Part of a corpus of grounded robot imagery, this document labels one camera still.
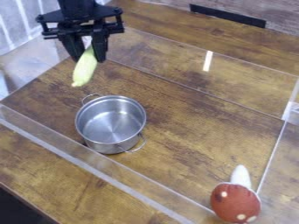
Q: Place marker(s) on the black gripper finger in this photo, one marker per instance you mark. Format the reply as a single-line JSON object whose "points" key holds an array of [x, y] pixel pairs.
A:
{"points": [[101, 44], [74, 45]]}

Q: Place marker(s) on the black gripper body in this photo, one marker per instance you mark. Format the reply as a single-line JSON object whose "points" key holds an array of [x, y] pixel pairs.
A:
{"points": [[81, 18]]}

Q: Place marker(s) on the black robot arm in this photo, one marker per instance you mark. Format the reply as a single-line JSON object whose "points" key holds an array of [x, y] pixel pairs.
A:
{"points": [[82, 18]]}

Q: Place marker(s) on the stainless steel pot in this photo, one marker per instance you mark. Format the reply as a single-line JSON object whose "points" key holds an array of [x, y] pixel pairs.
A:
{"points": [[110, 122]]}

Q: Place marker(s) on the black bar on table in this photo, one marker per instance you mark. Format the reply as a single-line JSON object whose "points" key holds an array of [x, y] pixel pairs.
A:
{"points": [[246, 20]]}

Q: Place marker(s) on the clear acrylic front barrier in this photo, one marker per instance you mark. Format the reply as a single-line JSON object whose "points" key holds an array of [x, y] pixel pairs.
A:
{"points": [[160, 196]]}

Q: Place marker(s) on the brown plush mushroom toy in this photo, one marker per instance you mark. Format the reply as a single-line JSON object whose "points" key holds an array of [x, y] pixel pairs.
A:
{"points": [[234, 201]]}

